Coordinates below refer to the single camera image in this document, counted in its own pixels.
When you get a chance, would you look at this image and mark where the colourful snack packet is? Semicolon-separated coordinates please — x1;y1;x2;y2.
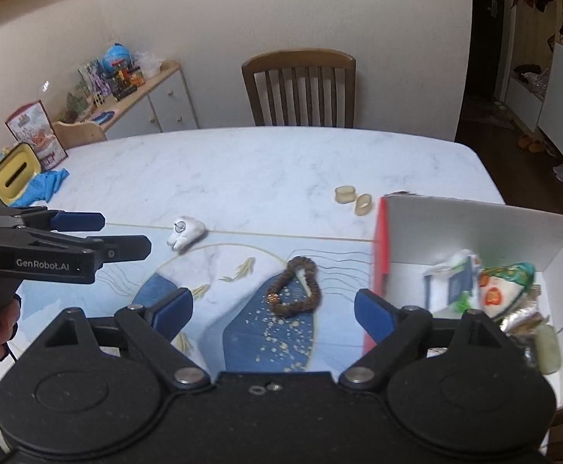
479;263;535;319

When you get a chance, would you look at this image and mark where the silver foil snack bag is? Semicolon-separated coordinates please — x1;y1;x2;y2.
498;284;547;369

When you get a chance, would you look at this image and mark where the grey green soap bar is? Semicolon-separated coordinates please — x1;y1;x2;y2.
535;324;563;375

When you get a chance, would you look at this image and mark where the white green tissue pack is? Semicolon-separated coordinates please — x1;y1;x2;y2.
423;249;482;317

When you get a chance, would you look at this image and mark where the person's left hand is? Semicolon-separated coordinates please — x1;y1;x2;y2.
0;295;21;362

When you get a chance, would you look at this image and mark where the blue cloth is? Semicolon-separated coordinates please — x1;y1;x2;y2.
10;169;70;207

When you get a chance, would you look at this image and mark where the yellow tissue box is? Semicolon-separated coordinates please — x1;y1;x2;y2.
0;143;43;206

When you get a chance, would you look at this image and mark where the white toy figure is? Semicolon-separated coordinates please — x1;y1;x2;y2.
166;216;207;252

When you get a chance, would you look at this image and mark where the red picture card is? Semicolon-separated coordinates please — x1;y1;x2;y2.
6;101;68;171

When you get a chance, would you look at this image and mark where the small light wooden chair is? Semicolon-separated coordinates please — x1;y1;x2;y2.
52;121;106;150

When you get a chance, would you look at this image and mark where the red white cardboard box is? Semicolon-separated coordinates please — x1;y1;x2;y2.
373;194;563;406

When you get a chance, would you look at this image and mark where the white sideboard cabinet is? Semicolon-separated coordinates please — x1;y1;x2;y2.
86;60;200;140

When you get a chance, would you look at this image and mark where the blue globe toy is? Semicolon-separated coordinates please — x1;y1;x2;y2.
100;43;131;75

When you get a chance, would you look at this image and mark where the dark wooden chair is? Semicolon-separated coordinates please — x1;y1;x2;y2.
242;48;357;128

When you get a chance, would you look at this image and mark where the brown bead bracelet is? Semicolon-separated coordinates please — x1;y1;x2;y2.
266;254;322;319

